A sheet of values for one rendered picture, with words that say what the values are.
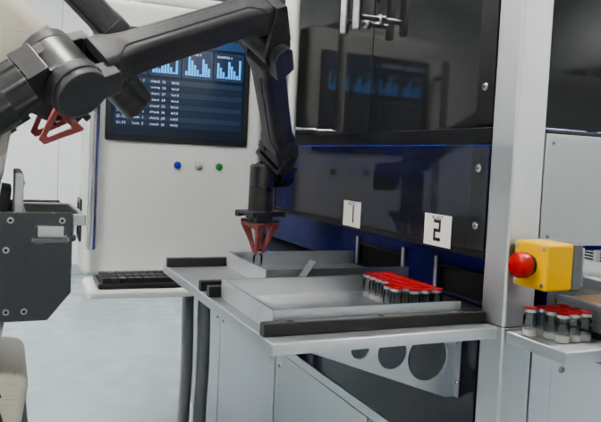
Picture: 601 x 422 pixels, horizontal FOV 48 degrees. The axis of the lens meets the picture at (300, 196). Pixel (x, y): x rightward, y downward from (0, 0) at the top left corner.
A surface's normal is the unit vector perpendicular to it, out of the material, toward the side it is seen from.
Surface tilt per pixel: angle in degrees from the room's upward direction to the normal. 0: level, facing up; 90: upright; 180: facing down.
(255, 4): 47
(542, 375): 90
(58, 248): 90
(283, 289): 90
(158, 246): 90
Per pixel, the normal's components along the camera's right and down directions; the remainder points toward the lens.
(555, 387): 0.40, 0.07
